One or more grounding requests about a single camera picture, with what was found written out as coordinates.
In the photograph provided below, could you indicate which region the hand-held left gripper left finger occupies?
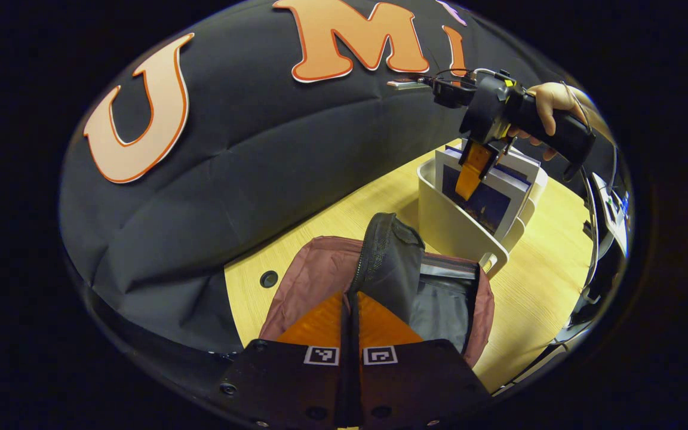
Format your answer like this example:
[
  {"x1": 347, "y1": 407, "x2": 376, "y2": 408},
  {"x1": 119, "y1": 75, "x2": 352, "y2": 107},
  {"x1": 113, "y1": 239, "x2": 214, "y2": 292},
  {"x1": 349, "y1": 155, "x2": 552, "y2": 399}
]
[{"x1": 219, "y1": 291, "x2": 354, "y2": 429}]

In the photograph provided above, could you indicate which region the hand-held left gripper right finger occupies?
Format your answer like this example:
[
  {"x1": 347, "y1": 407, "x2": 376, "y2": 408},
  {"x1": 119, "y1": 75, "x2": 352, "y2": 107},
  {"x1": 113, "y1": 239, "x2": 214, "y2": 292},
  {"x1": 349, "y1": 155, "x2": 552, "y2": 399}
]
[{"x1": 353, "y1": 291, "x2": 493, "y2": 429}]

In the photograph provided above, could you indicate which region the blue cover book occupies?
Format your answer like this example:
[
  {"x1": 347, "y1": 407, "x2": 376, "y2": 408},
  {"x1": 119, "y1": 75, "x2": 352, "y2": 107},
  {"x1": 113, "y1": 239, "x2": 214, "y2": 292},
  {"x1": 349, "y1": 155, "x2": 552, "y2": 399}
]
[{"x1": 435, "y1": 145, "x2": 534, "y2": 242}]

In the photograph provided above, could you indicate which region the white bookshelf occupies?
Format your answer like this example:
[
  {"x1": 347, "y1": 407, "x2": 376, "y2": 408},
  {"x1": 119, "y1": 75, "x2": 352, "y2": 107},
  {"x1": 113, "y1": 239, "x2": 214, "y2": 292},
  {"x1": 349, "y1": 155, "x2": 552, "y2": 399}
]
[{"x1": 417, "y1": 139, "x2": 549, "y2": 280}]

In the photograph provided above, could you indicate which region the maroon schoolbag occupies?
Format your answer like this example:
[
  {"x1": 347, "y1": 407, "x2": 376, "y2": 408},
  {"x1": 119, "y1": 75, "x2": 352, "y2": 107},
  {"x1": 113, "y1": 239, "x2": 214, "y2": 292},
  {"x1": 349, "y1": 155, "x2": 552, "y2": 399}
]
[{"x1": 259, "y1": 212, "x2": 495, "y2": 368}]

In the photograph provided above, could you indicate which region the white electronic device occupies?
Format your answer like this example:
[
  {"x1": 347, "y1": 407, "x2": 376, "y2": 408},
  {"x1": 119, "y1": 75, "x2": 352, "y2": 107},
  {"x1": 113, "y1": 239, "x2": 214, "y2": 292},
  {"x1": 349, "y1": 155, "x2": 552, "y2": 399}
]
[{"x1": 590, "y1": 172, "x2": 630, "y2": 259}]

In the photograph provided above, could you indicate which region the grey equipment stand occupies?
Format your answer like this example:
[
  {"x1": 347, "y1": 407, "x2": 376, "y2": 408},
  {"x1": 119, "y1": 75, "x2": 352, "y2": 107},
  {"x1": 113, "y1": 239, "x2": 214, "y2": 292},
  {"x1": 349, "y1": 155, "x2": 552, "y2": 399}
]
[{"x1": 553, "y1": 167, "x2": 619, "y2": 347}]

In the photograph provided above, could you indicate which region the black backdrop cloth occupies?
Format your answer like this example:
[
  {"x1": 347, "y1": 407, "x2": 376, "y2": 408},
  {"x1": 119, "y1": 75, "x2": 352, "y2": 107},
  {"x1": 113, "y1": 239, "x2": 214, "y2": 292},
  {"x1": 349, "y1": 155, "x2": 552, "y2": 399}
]
[{"x1": 59, "y1": 0, "x2": 619, "y2": 353}]

